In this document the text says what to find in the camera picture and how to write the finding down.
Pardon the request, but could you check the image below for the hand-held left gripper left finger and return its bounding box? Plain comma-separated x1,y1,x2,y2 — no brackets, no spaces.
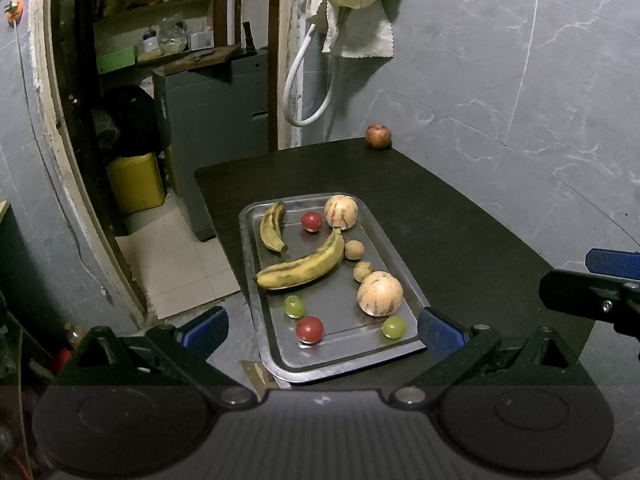
46,305,258,408

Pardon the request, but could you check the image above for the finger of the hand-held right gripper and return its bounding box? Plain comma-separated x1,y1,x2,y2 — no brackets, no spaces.
538,268,640,322
585,248,640,279

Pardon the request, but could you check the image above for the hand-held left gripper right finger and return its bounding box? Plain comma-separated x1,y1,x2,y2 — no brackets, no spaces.
388,308,599,407

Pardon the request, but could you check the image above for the striped pale melon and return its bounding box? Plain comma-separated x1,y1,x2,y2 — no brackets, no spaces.
356,270,404,318
323,194,360,231

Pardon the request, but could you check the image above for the metal tray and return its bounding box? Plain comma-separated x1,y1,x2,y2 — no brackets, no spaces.
238,192,432,386

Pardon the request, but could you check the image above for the long yellow banana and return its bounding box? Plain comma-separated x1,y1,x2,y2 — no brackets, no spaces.
253,227,347,291

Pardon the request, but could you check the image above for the short spotted banana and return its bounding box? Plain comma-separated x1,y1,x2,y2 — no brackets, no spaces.
258,200,290,254

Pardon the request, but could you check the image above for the yellow jerry can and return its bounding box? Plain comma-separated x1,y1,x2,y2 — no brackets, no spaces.
105,152,167,216

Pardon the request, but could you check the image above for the grey cabinet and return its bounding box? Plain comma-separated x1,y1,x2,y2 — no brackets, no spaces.
152,47,274,244

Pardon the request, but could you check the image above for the black bag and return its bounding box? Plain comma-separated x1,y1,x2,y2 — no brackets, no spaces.
101,84,161,159

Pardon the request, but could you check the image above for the wooden board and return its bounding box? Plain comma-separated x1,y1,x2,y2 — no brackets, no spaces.
163,43,242,77

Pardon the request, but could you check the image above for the green box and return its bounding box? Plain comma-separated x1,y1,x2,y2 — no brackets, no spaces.
95,45,139,75

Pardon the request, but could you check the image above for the small white box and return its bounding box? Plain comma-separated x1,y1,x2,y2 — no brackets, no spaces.
188,25,215,51

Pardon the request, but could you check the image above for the clear plastic bag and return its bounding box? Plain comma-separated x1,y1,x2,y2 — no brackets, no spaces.
157,13,189,54

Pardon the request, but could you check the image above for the white hanging cloth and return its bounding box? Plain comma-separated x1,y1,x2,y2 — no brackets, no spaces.
321,7,395,60

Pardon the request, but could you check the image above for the thin wall cable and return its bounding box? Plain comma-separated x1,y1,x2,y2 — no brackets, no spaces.
13,20,114,306

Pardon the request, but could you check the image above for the white hose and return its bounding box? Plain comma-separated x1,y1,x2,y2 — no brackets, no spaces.
282,22,335,128

